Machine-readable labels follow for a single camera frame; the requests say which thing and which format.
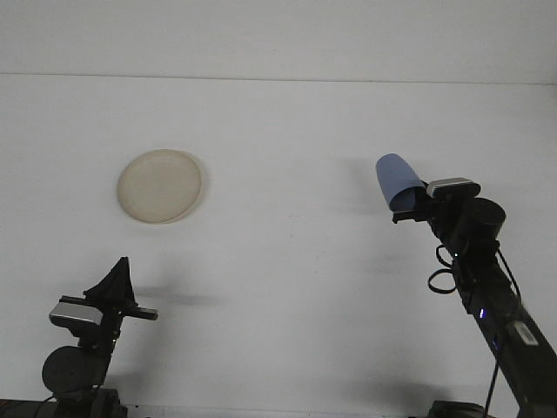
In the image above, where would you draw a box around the pale blue cup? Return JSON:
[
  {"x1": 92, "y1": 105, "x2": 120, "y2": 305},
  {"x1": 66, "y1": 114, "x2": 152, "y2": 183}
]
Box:
[{"x1": 375, "y1": 152, "x2": 426, "y2": 213}]

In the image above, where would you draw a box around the pale round plate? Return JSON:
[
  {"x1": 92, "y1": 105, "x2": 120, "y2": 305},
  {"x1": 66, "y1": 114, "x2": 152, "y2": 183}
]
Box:
[{"x1": 116, "y1": 148, "x2": 207, "y2": 226}]

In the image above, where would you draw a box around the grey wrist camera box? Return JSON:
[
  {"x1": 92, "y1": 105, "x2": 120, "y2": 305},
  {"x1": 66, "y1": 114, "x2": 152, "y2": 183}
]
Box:
[
  {"x1": 426, "y1": 177, "x2": 482, "y2": 199},
  {"x1": 48, "y1": 302, "x2": 106, "y2": 327}
]

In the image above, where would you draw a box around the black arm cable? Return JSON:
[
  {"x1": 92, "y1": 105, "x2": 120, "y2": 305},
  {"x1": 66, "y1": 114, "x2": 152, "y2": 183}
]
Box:
[
  {"x1": 35, "y1": 393, "x2": 60, "y2": 418},
  {"x1": 427, "y1": 243, "x2": 523, "y2": 418}
]

